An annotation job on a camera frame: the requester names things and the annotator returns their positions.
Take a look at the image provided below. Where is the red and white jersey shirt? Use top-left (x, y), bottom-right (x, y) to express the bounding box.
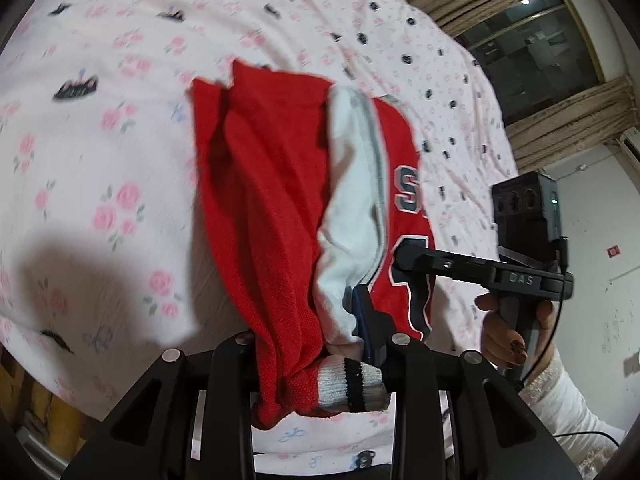
top-left (191, 62), bottom-right (435, 430)

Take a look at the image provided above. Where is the person's right forearm sleeve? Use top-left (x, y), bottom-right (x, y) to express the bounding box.
top-left (520, 350), bottom-right (627, 479)

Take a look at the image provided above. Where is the person's right hand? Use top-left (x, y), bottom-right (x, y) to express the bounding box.
top-left (475, 294), bottom-right (556, 379)

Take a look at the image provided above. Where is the dark wooden headboard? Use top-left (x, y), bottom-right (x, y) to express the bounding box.
top-left (1, 347), bottom-right (100, 479)

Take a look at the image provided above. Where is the white air conditioner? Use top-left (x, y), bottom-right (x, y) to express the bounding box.
top-left (617, 127), bottom-right (640, 165)

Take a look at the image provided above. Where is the right brown curtain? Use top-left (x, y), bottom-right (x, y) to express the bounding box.
top-left (506, 76), bottom-right (639, 172)

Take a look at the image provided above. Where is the pink cat-print bed quilt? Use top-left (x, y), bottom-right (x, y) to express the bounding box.
top-left (0, 0), bottom-right (522, 470)

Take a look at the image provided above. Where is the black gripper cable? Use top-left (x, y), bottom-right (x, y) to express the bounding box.
top-left (519, 236), bottom-right (624, 449)

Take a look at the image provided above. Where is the red wall sticker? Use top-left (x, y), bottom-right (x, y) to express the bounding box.
top-left (606, 245), bottom-right (620, 258)

